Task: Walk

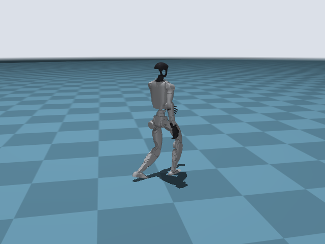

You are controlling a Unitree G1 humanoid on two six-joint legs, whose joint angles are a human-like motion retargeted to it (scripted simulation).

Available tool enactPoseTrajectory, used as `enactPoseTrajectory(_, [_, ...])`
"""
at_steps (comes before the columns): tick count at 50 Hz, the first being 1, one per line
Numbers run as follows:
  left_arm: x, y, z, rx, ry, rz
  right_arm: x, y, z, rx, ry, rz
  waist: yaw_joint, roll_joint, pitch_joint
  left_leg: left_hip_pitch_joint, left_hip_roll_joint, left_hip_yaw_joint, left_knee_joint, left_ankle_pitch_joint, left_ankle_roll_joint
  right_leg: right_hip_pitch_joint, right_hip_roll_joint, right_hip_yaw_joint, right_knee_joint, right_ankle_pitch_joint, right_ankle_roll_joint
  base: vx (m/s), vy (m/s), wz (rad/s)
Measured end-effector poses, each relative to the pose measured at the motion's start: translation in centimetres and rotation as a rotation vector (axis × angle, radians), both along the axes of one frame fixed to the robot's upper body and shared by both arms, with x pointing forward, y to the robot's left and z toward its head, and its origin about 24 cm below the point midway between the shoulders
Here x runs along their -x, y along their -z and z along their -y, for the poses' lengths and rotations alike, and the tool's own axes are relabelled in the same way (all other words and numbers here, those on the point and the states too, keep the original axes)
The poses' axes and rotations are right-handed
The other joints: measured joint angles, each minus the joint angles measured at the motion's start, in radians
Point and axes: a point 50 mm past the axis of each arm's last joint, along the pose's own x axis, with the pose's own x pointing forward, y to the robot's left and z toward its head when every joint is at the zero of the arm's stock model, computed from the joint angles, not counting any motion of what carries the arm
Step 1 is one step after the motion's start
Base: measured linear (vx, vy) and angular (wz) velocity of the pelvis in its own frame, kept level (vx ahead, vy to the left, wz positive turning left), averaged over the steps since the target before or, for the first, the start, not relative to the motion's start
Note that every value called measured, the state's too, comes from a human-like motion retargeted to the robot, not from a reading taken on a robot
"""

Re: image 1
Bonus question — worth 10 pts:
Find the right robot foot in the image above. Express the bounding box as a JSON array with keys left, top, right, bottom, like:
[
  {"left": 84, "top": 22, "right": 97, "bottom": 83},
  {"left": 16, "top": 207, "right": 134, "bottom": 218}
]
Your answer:
[{"left": 168, "top": 169, "right": 181, "bottom": 175}]

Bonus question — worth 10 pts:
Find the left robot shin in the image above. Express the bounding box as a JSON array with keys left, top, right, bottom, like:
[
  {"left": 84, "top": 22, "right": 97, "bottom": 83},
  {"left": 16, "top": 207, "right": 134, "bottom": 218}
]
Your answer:
[{"left": 138, "top": 151, "right": 159, "bottom": 173}]

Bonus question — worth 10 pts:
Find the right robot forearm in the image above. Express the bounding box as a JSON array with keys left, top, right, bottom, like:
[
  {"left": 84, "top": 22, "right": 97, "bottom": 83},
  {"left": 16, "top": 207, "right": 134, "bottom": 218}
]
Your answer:
[{"left": 168, "top": 102, "right": 176, "bottom": 126}]

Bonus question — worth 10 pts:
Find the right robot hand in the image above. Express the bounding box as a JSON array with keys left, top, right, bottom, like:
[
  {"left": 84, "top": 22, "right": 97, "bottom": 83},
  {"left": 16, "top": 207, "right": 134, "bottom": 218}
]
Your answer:
[{"left": 170, "top": 123, "right": 179, "bottom": 139}]

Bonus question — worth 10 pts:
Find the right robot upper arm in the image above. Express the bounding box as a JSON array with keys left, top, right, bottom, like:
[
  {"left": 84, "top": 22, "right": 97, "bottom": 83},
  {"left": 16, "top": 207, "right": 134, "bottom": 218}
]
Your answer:
[{"left": 166, "top": 82, "right": 175, "bottom": 109}]

